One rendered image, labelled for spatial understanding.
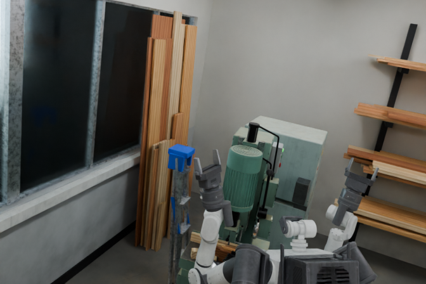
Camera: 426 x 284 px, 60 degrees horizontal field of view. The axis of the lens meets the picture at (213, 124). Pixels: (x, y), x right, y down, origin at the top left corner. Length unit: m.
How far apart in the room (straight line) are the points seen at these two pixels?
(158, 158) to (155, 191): 0.31
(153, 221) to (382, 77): 2.65
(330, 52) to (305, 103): 0.59
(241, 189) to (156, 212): 1.72
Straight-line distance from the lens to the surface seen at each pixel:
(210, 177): 1.39
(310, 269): 1.29
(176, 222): 2.95
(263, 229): 2.24
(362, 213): 3.93
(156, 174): 3.36
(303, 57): 4.14
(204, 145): 4.61
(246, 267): 1.34
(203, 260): 1.56
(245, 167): 1.85
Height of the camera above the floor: 2.09
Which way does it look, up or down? 15 degrees down
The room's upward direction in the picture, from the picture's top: 9 degrees clockwise
